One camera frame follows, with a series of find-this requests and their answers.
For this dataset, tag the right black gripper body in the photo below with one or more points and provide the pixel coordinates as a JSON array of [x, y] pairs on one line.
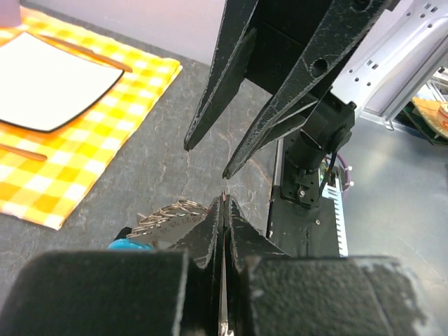
[[284, 28]]

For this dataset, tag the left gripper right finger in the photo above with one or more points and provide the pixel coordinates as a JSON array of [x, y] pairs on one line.
[[272, 293]]

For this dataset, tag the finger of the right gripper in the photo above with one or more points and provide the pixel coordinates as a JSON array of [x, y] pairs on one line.
[[342, 26], [234, 46]]

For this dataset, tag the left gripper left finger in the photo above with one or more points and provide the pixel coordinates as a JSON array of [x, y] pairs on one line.
[[174, 291]]

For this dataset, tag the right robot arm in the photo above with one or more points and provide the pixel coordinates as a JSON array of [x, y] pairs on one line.
[[322, 129]]

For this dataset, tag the gold knife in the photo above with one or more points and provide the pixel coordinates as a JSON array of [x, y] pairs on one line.
[[88, 52]]

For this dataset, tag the orange checkered cloth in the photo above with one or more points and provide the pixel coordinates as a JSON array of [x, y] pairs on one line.
[[46, 192]]

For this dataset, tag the white square plate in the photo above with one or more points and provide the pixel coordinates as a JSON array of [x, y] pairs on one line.
[[44, 87]]

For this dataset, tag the lilac cup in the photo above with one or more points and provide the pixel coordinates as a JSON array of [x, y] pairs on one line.
[[10, 13]]

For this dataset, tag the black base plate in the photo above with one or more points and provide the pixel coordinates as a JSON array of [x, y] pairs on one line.
[[297, 231]]

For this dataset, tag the grey cable duct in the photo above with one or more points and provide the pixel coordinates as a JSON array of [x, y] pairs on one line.
[[335, 194]]

